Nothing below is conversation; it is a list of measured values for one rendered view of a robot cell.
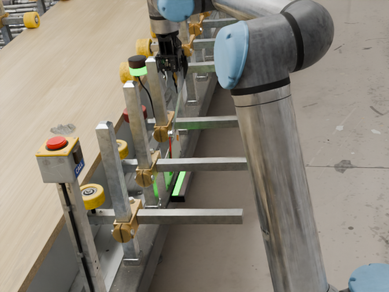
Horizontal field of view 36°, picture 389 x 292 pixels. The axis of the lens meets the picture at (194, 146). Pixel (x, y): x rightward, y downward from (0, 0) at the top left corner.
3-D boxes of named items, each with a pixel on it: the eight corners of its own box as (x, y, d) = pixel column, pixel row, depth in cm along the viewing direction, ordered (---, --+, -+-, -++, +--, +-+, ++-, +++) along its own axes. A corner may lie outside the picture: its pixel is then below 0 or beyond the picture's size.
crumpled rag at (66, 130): (80, 125, 203) (78, 119, 202) (70, 135, 198) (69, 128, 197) (56, 124, 206) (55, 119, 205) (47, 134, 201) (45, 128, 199)
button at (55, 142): (70, 142, 124) (68, 135, 123) (63, 152, 121) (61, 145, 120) (52, 143, 125) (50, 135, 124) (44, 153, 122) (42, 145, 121)
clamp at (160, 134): (176, 123, 214) (174, 110, 211) (169, 142, 202) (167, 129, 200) (161, 124, 215) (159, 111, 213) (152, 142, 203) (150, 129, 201)
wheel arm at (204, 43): (265, 42, 242) (264, 33, 241) (264, 45, 239) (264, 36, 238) (145, 49, 253) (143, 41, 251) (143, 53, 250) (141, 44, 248)
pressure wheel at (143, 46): (149, 34, 248) (147, 50, 245) (154, 46, 255) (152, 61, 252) (135, 35, 250) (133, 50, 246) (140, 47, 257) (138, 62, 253)
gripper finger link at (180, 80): (174, 99, 189) (170, 72, 184) (178, 91, 194) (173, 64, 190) (184, 99, 188) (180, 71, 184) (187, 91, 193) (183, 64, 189)
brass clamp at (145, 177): (164, 163, 193) (161, 150, 191) (154, 187, 182) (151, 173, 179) (145, 164, 194) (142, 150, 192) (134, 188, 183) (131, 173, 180)
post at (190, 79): (199, 110, 258) (184, -1, 235) (198, 114, 255) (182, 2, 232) (191, 110, 259) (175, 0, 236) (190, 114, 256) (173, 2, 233)
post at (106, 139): (143, 268, 173) (112, 119, 150) (140, 276, 170) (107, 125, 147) (132, 268, 174) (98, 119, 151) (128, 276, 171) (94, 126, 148)
